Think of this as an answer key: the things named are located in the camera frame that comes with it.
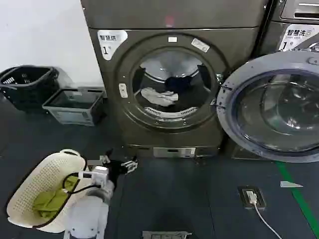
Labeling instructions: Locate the cream perforated laundry basket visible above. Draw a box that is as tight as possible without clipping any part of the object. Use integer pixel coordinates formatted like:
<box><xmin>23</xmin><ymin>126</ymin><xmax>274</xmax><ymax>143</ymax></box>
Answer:
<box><xmin>6</xmin><ymin>148</ymin><xmax>88</xmax><ymax>234</ymax></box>

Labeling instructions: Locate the green cloth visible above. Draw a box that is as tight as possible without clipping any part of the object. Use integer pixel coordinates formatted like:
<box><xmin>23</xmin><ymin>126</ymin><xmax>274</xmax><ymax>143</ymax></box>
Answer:
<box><xmin>32</xmin><ymin>174</ymin><xmax>80</xmax><ymax>221</ymax></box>

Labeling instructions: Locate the grey dryer with open drum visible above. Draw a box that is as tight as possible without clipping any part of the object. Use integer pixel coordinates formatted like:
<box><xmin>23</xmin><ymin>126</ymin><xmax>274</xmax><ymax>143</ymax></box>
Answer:
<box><xmin>80</xmin><ymin>0</ymin><xmax>269</xmax><ymax>159</ymax></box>

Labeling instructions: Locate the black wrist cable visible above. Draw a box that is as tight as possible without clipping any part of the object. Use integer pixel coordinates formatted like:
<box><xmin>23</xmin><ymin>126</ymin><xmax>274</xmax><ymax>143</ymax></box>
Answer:
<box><xmin>61</xmin><ymin>171</ymin><xmax>103</xmax><ymax>195</ymax></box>

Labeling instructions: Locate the steel floor socket box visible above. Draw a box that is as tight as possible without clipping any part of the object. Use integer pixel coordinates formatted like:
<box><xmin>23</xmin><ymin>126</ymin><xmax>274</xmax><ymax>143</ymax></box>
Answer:
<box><xmin>142</xmin><ymin>230</ymin><xmax>192</xmax><ymax>239</ymax></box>
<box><xmin>237</xmin><ymin>185</ymin><xmax>267</xmax><ymax>209</ymax></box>

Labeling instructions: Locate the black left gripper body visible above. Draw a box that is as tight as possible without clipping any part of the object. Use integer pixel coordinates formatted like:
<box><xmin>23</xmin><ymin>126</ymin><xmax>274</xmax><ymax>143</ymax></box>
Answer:
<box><xmin>107</xmin><ymin>160</ymin><xmax>127</xmax><ymax>184</ymax></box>

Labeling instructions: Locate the white paper scrap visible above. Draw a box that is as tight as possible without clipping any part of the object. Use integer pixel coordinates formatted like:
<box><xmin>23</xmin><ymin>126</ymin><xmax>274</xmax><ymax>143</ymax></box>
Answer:
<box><xmin>279</xmin><ymin>181</ymin><xmax>304</xmax><ymax>188</ymax></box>

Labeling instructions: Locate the green floor tape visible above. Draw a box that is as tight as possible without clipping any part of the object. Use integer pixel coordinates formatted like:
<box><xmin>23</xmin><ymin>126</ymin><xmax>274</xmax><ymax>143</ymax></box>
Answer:
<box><xmin>275</xmin><ymin>160</ymin><xmax>319</xmax><ymax>237</ymax></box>

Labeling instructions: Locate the white grey cloth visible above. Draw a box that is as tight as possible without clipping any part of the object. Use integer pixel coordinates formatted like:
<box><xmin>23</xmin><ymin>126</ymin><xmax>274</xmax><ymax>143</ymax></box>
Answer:
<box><xmin>141</xmin><ymin>87</ymin><xmax>179</xmax><ymax>107</ymax></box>

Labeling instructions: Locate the white number sticker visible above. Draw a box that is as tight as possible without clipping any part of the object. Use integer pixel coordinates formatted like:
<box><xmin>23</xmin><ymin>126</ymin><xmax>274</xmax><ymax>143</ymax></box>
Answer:
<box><xmin>97</xmin><ymin>29</ymin><xmax>128</xmax><ymax>61</ymax></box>
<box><xmin>276</xmin><ymin>24</ymin><xmax>315</xmax><ymax>52</ymax></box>

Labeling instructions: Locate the grey dryer with shut door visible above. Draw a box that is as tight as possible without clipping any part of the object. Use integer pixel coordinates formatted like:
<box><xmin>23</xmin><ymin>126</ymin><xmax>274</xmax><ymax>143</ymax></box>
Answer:
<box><xmin>230</xmin><ymin>0</ymin><xmax>319</xmax><ymax>160</ymax></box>

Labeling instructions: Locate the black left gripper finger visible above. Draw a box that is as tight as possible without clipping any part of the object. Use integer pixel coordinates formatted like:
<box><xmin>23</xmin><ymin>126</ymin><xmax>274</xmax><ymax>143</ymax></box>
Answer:
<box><xmin>100</xmin><ymin>148</ymin><xmax>114</xmax><ymax>165</ymax></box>
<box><xmin>122</xmin><ymin>156</ymin><xmax>139</xmax><ymax>173</ymax></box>

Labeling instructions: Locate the white plug with cable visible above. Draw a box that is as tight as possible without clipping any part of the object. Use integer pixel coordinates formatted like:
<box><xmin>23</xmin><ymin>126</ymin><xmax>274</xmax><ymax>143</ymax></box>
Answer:
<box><xmin>245</xmin><ymin>190</ymin><xmax>284</xmax><ymax>239</ymax></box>

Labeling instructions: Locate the round glass dryer door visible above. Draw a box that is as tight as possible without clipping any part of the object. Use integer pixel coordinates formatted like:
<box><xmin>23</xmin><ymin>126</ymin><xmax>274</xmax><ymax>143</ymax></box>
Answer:
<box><xmin>216</xmin><ymin>51</ymin><xmax>319</xmax><ymax>164</ymax></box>

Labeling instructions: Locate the black plastic laundry basket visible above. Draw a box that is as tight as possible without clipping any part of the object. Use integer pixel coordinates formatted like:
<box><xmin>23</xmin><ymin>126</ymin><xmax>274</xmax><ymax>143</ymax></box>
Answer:
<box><xmin>0</xmin><ymin>65</ymin><xmax>60</xmax><ymax>111</ymax></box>

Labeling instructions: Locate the dark blue cloth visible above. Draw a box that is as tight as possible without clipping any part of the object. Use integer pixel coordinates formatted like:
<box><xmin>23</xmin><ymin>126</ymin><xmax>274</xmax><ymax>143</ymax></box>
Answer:
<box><xmin>164</xmin><ymin>76</ymin><xmax>194</xmax><ymax>93</ymax></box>

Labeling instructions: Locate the grey plastic crate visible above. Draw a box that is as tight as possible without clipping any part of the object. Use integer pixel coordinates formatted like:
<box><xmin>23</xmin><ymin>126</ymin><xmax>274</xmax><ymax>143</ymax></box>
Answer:
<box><xmin>42</xmin><ymin>88</ymin><xmax>105</xmax><ymax>125</ymax></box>

